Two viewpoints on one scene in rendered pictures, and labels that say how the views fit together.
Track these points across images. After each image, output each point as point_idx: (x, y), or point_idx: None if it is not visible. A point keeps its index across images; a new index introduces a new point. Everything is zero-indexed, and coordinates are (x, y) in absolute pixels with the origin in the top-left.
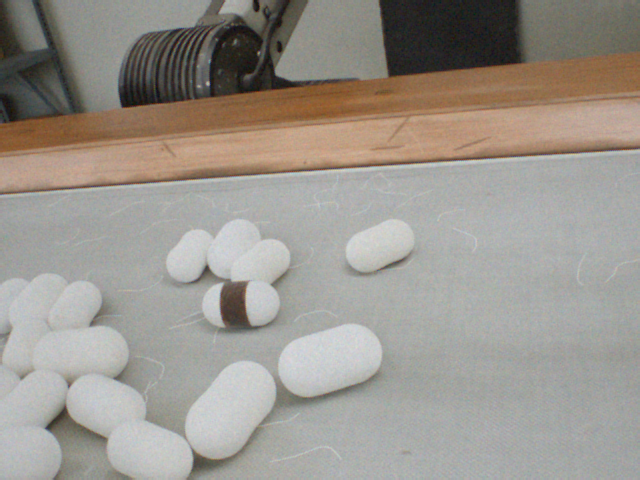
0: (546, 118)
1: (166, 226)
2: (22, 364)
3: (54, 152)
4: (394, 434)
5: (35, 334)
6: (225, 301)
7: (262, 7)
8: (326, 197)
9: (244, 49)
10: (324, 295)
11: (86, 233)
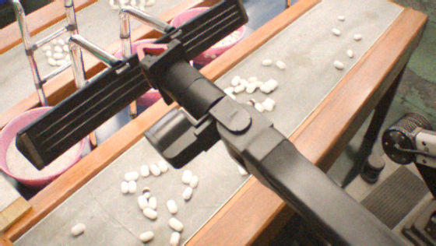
0: None
1: (291, 105)
2: (253, 82)
3: (336, 91)
4: None
5: (258, 83)
6: (249, 100)
7: (426, 146)
8: (283, 125)
9: (404, 142)
10: None
11: (299, 96)
